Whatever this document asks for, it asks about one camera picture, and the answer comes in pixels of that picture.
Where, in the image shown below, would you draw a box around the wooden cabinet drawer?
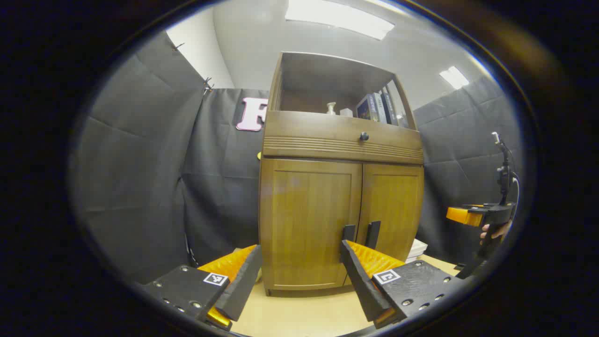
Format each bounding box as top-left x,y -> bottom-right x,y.
262,111 -> 424,164

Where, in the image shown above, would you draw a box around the white cable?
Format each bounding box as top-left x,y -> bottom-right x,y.
511,172 -> 520,220

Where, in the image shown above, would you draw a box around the large ceiling light panel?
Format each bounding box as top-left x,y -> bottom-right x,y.
285,0 -> 396,40

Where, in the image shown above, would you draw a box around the wooden double-door shoe cabinet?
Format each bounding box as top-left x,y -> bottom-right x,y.
258,51 -> 425,298

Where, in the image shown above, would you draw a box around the black book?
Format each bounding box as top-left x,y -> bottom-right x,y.
381,90 -> 398,126

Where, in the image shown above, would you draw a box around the grey spine book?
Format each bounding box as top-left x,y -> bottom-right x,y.
373,92 -> 387,124

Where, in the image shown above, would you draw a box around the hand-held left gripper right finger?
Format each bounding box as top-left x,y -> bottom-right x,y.
339,240 -> 475,329

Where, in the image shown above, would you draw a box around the small ceiling light panel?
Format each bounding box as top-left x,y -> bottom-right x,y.
439,66 -> 470,89

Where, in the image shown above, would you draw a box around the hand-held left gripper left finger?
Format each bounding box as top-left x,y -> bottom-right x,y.
138,243 -> 263,332

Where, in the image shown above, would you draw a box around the wooden cabinet door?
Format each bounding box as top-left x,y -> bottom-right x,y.
356,163 -> 424,263
260,158 -> 362,292

